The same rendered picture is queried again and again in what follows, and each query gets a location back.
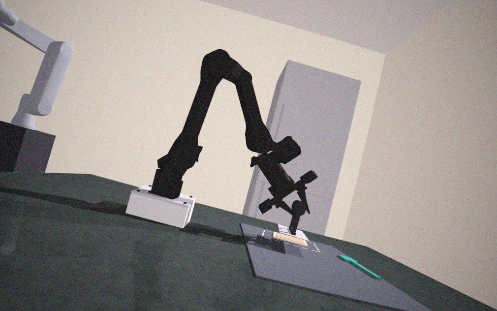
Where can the teal flat spatula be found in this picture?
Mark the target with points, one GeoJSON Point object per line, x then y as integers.
{"type": "Point", "coordinates": [355, 263]}

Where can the white square tile with dark blue centre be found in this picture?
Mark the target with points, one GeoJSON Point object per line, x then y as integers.
{"type": "Point", "coordinates": [290, 239]}

